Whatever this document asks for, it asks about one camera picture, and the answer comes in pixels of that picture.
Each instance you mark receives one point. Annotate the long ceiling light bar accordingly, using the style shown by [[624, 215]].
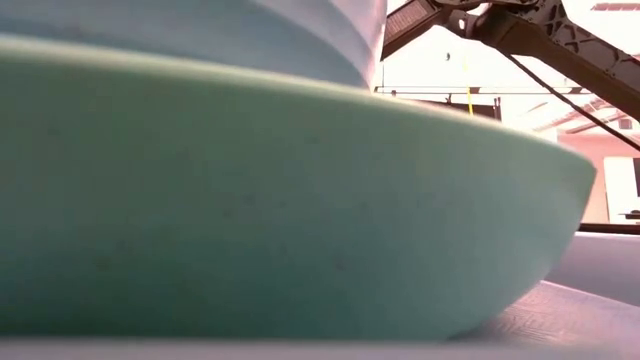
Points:
[[500, 90]]

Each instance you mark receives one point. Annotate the teal plastic plate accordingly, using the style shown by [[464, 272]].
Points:
[[250, 200]]

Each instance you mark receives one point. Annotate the blue plastic bowl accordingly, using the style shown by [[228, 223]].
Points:
[[200, 30]]

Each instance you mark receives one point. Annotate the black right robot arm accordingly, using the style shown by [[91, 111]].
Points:
[[575, 45]]

